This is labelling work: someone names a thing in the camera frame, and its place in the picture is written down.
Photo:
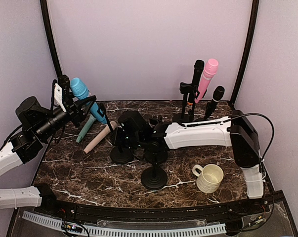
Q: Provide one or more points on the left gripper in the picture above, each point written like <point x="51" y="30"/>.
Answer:
<point x="75" y="111"/>

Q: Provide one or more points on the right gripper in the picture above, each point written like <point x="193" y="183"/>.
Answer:
<point x="117" y="139"/>

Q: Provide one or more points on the beige microphone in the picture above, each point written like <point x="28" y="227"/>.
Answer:
<point x="107" y="129"/>

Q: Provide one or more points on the mint green microphone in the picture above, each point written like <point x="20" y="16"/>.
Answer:
<point x="85" y="128"/>

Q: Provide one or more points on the black stand of beige microphone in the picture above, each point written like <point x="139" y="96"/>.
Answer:
<point x="157" y="150"/>

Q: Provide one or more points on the black stand of green microphone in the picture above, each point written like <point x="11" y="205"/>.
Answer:
<point x="154" y="177"/>

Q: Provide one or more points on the black stand of blue microphone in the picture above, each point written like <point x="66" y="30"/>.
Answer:
<point x="119" y="154"/>

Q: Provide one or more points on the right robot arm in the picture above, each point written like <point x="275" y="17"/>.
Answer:
<point x="234" y="131"/>

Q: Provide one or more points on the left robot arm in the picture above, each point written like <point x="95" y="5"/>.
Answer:
<point x="25" y="142"/>

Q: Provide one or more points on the black stand of pink microphone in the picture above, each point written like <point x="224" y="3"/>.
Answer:
<point x="179" y="118"/>

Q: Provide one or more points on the black stand of tall microphone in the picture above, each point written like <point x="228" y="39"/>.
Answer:
<point x="189" y="92"/>

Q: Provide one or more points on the small black microphone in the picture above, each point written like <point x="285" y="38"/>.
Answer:
<point x="211" y="106"/>

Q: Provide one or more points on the tall black microphone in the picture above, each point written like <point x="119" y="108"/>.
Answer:
<point x="198" y="69"/>

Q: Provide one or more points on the pink microphone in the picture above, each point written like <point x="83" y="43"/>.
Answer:
<point x="208" y="73"/>

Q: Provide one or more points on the cream ribbed mug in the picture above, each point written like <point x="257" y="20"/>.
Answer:
<point x="209" y="177"/>

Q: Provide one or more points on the black left corner post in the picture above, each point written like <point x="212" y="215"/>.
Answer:
<point x="50" y="38"/>

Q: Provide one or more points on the black corner post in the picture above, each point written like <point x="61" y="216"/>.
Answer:
<point x="246" y="52"/>
<point x="50" y="38"/>

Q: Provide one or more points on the white cable duct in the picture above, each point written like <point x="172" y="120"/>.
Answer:
<point x="124" y="229"/>

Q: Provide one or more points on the black front rail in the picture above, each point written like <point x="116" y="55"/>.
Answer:
<point x="228" y="211"/>

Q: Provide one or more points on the black right corner post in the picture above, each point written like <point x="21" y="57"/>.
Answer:
<point x="246" y="52"/>

